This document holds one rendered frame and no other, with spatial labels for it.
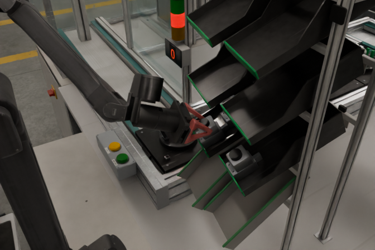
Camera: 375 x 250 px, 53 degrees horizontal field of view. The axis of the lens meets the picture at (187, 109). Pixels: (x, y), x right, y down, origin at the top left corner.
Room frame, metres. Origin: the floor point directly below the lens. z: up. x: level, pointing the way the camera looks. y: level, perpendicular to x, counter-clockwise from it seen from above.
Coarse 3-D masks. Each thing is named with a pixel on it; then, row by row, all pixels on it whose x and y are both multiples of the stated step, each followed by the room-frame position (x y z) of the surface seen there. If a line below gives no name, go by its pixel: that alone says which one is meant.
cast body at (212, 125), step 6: (204, 120) 0.76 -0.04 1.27; (210, 120) 0.76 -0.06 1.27; (210, 126) 0.74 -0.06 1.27; (216, 126) 0.74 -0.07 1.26; (222, 126) 0.77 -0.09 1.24; (198, 132) 0.77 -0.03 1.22; (216, 132) 0.74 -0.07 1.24; (222, 132) 0.75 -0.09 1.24; (204, 138) 0.73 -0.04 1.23; (210, 138) 0.74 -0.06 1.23; (216, 138) 0.74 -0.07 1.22; (222, 138) 0.75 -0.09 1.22; (204, 144) 0.73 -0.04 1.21; (210, 144) 0.74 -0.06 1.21
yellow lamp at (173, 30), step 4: (172, 28) 1.24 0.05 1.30; (176, 28) 1.23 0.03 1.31; (180, 28) 1.23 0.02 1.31; (184, 28) 1.25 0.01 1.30; (172, 32) 1.24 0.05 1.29; (176, 32) 1.23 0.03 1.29; (180, 32) 1.23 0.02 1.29; (184, 32) 1.25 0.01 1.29; (172, 36) 1.24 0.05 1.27; (176, 36) 1.23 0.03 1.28; (180, 36) 1.23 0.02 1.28; (184, 36) 1.25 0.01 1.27; (176, 40) 1.23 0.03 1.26; (180, 40) 1.23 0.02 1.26
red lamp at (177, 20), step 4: (184, 12) 1.25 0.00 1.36; (172, 16) 1.24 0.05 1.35; (176, 16) 1.23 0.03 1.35; (180, 16) 1.23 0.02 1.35; (184, 16) 1.25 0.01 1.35; (172, 20) 1.24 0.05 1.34; (176, 20) 1.23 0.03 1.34; (180, 20) 1.23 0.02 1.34; (184, 20) 1.25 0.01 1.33; (172, 24) 1.24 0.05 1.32; (176, 24) 1.23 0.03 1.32; (180, 24) 1.23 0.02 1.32; (184, 24) 1.25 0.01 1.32
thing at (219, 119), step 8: (208, 112) 0.84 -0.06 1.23; (216, 112) 0.85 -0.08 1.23; (216, 120) 0.82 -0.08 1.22; (232, 128) 0.77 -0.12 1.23; (232, 136) 0.73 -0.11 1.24; (240, 136) 0.73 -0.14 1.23; (200, 144) 0.74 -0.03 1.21; (216, 144) 0.74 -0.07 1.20; (224, 144) 0.72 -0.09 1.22; (208, 152) 0.70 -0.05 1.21; (216, 152) 0.71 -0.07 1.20
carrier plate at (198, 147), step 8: (144, 128) 1.09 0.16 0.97; (136, 136) 1.07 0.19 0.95; (144, 136) 1.05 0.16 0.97; (152, 136) 1.04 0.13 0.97; (144, 144) 1.01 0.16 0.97; (152, 144) 1.00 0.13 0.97; (160, 144) 1.00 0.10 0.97; (152, 152) 0.96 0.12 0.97; (160, 152) 0.96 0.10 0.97; (168, 152) 0.96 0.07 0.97; (176, 152) 0.96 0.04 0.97; (184, 152) 0.96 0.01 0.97; (192, 152) 0.96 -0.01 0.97; (160, 160) 0.92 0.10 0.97; (168, 160) 0.92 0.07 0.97; (176, 160) 0.92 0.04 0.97; (184, 160) 0.92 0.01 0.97; (160, 168) 0.90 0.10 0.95; (168, 168) 0.88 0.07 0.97; (176, 168) 0.89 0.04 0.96
